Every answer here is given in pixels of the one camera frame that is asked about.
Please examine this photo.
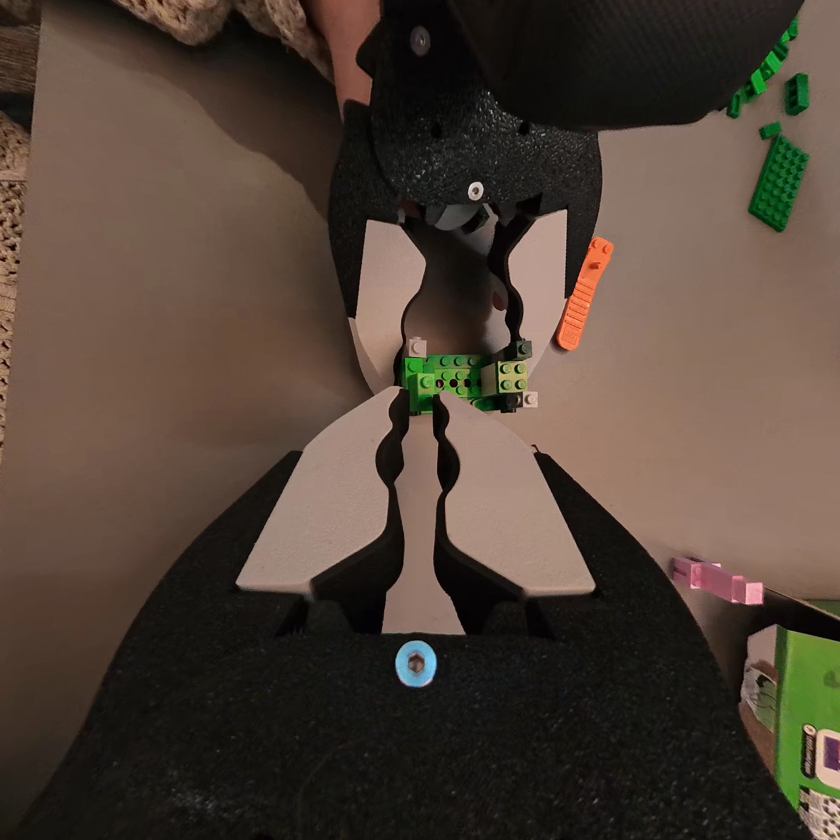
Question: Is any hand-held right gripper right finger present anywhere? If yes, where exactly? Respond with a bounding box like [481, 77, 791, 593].
[432, 391, 598, 599]

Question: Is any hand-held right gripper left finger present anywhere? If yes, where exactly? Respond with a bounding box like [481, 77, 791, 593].
[235, 386, 410, 602]

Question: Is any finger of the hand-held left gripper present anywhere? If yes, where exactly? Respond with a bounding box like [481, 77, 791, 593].
[346, 218, 431, 396]
[487, 206, 569, 368]

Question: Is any green and grey lego build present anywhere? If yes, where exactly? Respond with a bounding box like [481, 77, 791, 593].
[394, 338, 540, 417]

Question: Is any person's left forearm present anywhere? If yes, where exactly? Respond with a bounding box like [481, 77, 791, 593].
[108, 0, 336, 81]

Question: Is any orange lego brick separator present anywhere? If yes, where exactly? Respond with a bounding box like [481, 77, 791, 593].
[556, 237, 615, 351]

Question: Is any pink lego pig figure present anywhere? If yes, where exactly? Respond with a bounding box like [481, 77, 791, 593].
[671, 555, 766, 606]

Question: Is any large green lego plate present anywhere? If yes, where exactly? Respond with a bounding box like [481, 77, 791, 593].
[747, 134, 811, 233]

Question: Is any pile of loose lego pieces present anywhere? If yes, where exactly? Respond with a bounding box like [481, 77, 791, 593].
[726, 16, 800, 120]

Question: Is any green lego set box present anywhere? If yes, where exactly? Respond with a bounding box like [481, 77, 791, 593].
[738, 587, 840, 834]

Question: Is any person's left hand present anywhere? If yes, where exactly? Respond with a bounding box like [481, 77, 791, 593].
[314, 0, 384, 123]

